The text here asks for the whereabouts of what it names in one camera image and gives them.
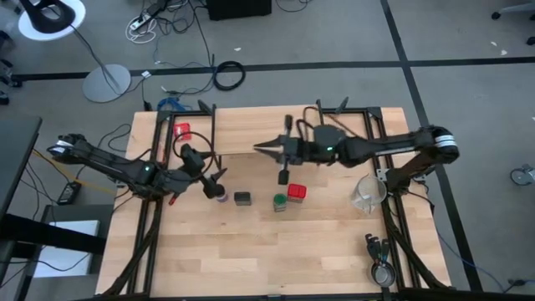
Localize black desk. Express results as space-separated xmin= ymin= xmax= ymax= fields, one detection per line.
xmin=0 ymin=115 xmax=108 ymax=301

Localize clear plastic cup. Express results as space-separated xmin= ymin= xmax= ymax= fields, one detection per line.
xmin=350 ymin=174 xmax=389 ymax=215

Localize blue cable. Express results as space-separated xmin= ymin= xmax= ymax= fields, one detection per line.
xmin=157 ymin=96 xmax=187 ymax=112

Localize grey office chair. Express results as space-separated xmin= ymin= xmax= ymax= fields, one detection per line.
xmin=491 ymin=0 xmax=535 ymax=46

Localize coiled white cable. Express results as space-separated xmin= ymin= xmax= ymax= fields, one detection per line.
xmin=125 ymin=17 xmax=159 ymax=45

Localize black aluminium table frame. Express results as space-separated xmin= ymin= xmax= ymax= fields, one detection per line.
xmin=98 ymin=96 xmax=455 ymax=301

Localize red packet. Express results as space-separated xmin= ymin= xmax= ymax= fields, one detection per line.
xmin=173 ymin=122 xmax=192 ymax=142

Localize black-lid spice jar purple label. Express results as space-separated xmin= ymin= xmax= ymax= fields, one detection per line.
xmin=211 ymin=183 xmax=230 ymax=205

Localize coiled black cable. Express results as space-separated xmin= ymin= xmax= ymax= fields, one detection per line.
xmin=212 ymin=60 xmax=247 ymax=92

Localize black wheeled base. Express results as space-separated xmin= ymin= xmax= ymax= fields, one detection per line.
xmin=0 ymin=29 xmax=23 ymax=106

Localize red-lid spice container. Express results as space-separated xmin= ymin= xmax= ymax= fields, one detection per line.
xmin=287 ymin=182 xmax=308 ymax=205

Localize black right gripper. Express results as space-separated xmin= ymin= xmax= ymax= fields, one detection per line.
xmin=252 ymin=115 xmax=314 ymax=186

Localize wooden shelf black metal legs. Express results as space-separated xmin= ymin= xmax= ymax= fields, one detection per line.
xmin=211 ymin=99 xmax=329 ymax=171

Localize steel measuring cup black handle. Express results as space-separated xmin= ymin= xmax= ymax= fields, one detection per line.
xmin=371 ymin=237 xmax=394 ymax=286
xmin=370 ymin=238 xmax=397 ymax=289
xmin=364 ymin=232 xmax=392 ymax=285

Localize floor stand with round base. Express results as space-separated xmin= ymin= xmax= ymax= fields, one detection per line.
xmin=17 ymin=0 xmax=133 ymax=105

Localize grey caster wheel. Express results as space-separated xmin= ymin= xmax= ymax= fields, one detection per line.
xmin=509 ymin=163 xmax=535 ymax=187

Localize white box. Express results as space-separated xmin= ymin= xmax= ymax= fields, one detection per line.
xmin=33 ymin=219 xmax=101 ymax=279

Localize white power strip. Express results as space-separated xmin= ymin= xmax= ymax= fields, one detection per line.
xmin=129 ymin=12 xmax=152 ymax=31

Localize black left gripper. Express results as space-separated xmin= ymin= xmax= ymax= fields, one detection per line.
xmin=179 ymin=143 xmax=229 ymax=201

